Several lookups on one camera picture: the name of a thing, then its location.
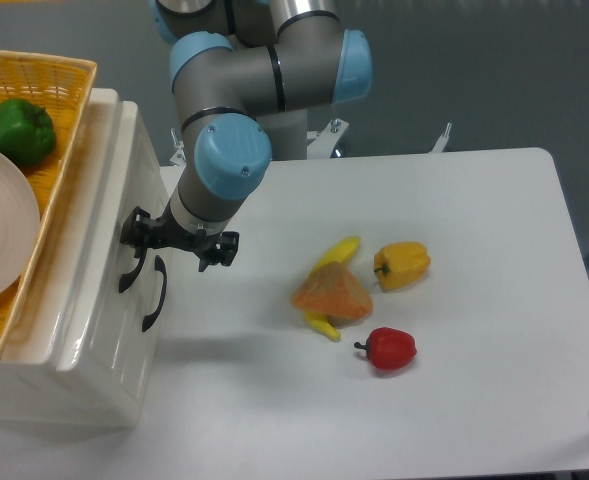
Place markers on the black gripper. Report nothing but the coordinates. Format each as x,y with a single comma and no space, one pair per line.
140,232

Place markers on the black top drawer handle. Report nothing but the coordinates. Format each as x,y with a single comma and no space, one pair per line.
127,279

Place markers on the white drawer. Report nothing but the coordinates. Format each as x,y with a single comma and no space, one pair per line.
143,304
133,180

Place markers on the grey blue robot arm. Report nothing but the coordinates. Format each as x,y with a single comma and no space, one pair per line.
232,63

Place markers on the white drawer cabinet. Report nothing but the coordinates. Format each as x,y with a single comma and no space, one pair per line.
61,364

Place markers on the orange triangular pastry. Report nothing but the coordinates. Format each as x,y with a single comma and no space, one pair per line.
334,291

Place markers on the yellow banana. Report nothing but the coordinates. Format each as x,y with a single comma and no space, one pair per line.
342,252

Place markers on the green bell pepper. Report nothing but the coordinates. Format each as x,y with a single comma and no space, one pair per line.
27,133

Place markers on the yellow bell pepper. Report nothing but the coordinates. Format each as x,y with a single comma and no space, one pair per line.
400,264

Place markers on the red bell pepper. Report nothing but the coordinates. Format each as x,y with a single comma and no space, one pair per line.
388,349

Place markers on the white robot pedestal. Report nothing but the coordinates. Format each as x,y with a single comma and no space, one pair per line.
287,133

